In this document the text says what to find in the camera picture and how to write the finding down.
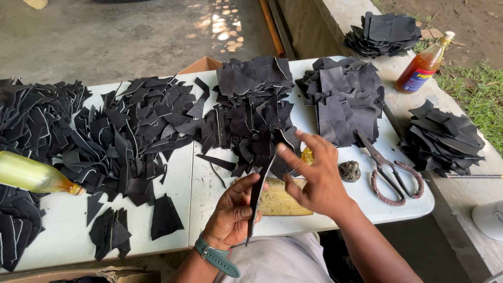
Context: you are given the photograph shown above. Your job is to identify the person's left hand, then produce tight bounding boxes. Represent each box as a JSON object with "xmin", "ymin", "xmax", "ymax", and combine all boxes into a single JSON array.
[{"xmin": 202, "ymin": 173, "xmax": 263, "ymax": 251}]

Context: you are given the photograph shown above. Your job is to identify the person's right hand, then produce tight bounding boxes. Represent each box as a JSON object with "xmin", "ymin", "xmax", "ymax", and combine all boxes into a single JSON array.
[{"xmin": 276, "ymin": 130, "xmax": 355, "ymax": 221}]

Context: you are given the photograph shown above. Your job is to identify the long black leather strip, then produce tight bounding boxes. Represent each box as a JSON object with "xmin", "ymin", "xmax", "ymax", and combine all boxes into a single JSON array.
[{"xmin": 245, "ymin": 153, "xmax": 279, "ymax": 247}]

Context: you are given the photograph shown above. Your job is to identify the grey stone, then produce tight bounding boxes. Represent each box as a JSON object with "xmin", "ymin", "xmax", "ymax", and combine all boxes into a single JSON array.
[{"xmin": 338, "ymin": 160, "xmax": 362, "ymax": 183}]

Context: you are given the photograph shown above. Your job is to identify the small yellow container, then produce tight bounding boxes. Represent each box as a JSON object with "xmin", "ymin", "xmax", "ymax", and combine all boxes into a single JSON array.
[{"xmin": 300, "ymin": 146, "xmax": 315, "ymax": 166}]

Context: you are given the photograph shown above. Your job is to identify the green wristwatch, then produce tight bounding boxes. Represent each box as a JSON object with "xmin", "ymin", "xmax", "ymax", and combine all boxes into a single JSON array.
[{"xmin": 194, "ymin": 233, "xmax": 241, "ymax": 279}]

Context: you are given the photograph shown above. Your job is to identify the thin black leather sliver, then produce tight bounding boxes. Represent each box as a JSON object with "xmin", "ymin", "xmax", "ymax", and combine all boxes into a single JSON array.
[{"xmin": 209, "ymin": 161, "xmax": 228, "ymax": 189}]

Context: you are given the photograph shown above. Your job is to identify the worn wooden board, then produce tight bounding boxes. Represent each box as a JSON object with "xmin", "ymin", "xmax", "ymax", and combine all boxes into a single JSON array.
[{"xmin": 235, "ymin": 177, "xmax": 314, "ymax": 217}]

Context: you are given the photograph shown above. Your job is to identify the short black leather strip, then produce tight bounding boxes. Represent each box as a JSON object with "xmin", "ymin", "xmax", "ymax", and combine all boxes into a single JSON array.
[{"xmin": 195, "ymin": 154, "xmax": 237, "ymax": 172}]

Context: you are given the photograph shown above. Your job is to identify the triangular black leather piece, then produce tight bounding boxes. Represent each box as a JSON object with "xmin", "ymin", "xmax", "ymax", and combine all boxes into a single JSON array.
[{"xmin": 151, "ymin": 193, "xmax": 185, "ymax": 241}]

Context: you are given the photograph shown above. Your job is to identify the rusty metal scissors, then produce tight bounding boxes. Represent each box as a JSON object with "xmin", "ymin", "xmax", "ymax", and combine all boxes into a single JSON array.
[{"xmin": 355, "ymin": 129, "xmax": 425, "ymax": 207}]

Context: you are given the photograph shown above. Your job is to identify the person's light grey shorts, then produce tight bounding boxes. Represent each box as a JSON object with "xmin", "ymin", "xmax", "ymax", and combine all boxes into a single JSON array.
[{"xmin": 213, "ymin": 231, "xmax": 335, "ymax": 283}]

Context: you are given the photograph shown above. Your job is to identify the flat stack of leather panels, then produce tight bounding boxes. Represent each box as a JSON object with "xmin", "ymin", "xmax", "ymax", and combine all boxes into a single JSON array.
[{"xmin": 295, "ymin": 57, "xmax": 386, "ymax": 148}]

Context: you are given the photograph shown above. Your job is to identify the tall heap of leather scraps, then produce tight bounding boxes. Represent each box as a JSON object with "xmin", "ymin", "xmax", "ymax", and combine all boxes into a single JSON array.
[{"xmin": 196, "ymin": 56, "xmax": 302, "ymax": 181}]

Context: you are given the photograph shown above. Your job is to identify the jagged black leather piece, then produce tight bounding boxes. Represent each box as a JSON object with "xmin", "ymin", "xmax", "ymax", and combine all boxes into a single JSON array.
[{"xmin": 88, "ymin": 207, "xmax": 133, "ymax": 262}]

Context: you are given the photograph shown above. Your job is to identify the fanned stack of leather pieces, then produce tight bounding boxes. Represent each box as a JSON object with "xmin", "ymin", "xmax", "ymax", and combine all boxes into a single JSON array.
[{"xmin": 399, "ymin": 99, "xmax": 486, "ymax": 178}]

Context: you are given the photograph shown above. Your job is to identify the loose heap of leather strips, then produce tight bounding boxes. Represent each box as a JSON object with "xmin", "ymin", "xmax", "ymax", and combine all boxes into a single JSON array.
[{"xmin": 54, "ymin": 74, "xmax": 211, "ymax": 208}]

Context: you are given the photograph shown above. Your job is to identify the small pointed leather piece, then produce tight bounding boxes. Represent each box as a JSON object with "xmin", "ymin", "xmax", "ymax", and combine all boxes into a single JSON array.
[{"xmin": 86, "ymin": 192, "xmax": 105, "ymax": 227}]

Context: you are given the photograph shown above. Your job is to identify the amber bottle with label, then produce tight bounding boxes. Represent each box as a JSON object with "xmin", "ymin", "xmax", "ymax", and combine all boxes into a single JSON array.
[{"xmin": 395, "ymin": 31, "xmax": 456, "ymax": 94}]

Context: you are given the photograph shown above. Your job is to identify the thin metal rod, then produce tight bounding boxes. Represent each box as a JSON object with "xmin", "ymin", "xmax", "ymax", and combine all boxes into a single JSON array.
[{"xmin": 446, "ymin": 174, "xmax": 503, "ymax": 180}]

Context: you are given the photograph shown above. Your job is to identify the torn cardboard carton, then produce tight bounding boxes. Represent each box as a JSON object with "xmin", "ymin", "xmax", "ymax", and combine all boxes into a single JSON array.
[{"xmin": 0, "ymin": 266, "xmax": 162, "ymax": 283}]

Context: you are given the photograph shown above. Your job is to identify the open cardboard box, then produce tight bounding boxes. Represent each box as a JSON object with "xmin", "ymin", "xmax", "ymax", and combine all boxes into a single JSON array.
[{"xmin": 177, "ymin": 56, "xmax": 223, "ymax": 75}]

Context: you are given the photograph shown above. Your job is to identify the small stack of leather squares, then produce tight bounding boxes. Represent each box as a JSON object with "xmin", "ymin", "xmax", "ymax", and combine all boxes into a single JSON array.
[{"xmin": 344, "ymin": 11, "xmax": 422, "ymax": 59}]

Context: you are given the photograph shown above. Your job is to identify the orange pipe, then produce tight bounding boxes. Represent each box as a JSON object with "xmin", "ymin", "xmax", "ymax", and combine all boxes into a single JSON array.
[{"xmin": 259, "ymin": 0, "xmax": 287, "ymax": 59}]

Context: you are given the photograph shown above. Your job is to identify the white round object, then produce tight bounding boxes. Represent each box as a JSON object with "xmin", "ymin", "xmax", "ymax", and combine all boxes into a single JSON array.
[{"xmin": 471, "ymin": 200, "xmax": 503, "ymax": 241}]

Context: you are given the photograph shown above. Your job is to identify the pale yellow plastic bottle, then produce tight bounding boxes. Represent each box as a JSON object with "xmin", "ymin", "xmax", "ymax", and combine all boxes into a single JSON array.
[{"xmin": 0, "ymin": 151, "xmax": 86, "ymax": 196}]

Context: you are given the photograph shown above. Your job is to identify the stack of curved leather pieces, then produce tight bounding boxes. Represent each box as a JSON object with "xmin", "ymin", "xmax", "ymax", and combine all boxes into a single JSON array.
[{"xmin": 0, "ymin": 184, "xmax": 47, "ymax": 273}]

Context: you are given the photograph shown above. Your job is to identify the sprawling heap of black offcuts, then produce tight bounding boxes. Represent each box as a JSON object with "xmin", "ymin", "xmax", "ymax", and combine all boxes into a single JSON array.
[{"xmin": 0, "ymin": 77, "xmax": 93, "ymax": 166}]

